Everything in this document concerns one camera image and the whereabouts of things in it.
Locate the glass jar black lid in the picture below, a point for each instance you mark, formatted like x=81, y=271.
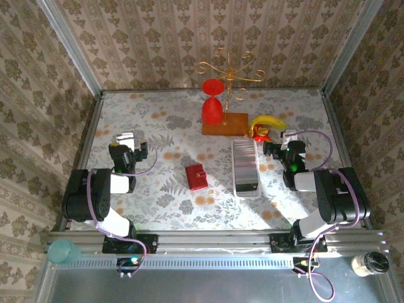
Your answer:
x=375, y=262

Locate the teal plastic cup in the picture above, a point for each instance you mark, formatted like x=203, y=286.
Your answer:
x=63, y=252

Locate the red hourglass-shaped ornament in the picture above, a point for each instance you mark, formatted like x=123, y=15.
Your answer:
x=212, y=110

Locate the red yellow toy figure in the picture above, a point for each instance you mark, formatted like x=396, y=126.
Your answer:
x=260, y=133

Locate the aluminium corner post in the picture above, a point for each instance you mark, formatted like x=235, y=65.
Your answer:
x=72, y=47
x=351, y=47

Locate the yellow banana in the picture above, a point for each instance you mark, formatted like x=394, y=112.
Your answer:
x=268, y=121

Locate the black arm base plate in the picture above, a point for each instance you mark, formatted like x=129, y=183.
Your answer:
x=150, y=244
x=277, y=243

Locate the aluminium mounting rail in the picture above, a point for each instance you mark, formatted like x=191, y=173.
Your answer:
x=214, y=241

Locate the white card tray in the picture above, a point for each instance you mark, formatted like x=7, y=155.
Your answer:
x=247, y=195

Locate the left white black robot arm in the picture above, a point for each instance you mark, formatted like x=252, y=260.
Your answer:
x=79, y=195

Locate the aluminium table side rail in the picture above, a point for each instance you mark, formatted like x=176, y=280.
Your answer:
x=89, y=135
x=337, y=132

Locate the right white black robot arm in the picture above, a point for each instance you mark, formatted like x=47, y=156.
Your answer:
x=341, y=195

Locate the small connector board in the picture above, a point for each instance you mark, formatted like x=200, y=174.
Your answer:
x=126, y=262
x=300, y=262

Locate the stack of credit cards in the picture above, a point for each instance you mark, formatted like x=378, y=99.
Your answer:
x=245, y=161

